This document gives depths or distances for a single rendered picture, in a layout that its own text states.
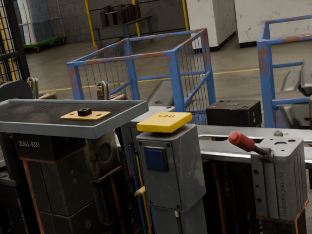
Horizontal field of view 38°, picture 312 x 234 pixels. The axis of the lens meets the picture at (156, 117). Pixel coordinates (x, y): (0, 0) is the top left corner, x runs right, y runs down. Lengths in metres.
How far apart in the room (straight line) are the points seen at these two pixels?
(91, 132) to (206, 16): 8.38
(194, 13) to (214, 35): 0.58
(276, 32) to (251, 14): 0.56
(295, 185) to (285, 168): 0.04
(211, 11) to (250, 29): 0.81
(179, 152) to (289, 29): 8.37
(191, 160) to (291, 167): 0.18
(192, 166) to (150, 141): 0.08
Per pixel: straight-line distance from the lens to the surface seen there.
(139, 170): 0.89
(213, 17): 8.97
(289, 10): 8.92
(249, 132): 1.04
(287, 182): 0.76
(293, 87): 3.25
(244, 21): 8.96
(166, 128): 0.62
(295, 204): 0.79
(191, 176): 0.67
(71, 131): 0.69
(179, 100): 3.04
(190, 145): 0.66
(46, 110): 0.86
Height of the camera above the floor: 1.34
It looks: 16 degrees down
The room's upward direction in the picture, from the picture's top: 9 degrees counter-clockwise
